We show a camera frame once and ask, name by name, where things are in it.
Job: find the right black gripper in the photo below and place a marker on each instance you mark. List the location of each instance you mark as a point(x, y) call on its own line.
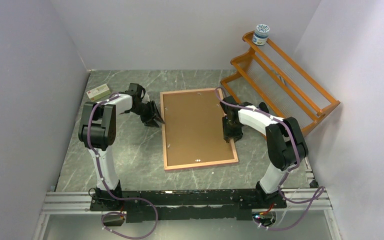
point(236, 135)

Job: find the aluminium extrusion rail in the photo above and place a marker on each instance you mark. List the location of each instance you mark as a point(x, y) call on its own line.
point(76, 203)

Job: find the white blue jar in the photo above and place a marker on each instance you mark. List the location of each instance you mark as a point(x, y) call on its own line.
point(261, 34)

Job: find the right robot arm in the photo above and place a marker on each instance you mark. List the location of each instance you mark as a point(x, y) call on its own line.
point(286, 145)

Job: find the copper wooden picture frame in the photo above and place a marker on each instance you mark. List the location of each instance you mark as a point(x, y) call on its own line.
point(200, 165)

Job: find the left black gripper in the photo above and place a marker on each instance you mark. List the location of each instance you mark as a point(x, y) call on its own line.
point(153, 112)

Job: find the orange wooden rack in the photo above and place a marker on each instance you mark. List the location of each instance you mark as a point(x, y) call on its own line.
point(282, 84)

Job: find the brown frame backing board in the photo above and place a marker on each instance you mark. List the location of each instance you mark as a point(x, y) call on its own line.
point(195, 129)

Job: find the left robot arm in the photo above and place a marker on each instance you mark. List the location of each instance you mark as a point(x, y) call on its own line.
point(98, 131)

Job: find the small white red box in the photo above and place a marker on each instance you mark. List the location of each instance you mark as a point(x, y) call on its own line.
point(98, 92)

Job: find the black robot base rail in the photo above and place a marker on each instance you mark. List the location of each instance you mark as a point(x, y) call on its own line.
point(164, 205)

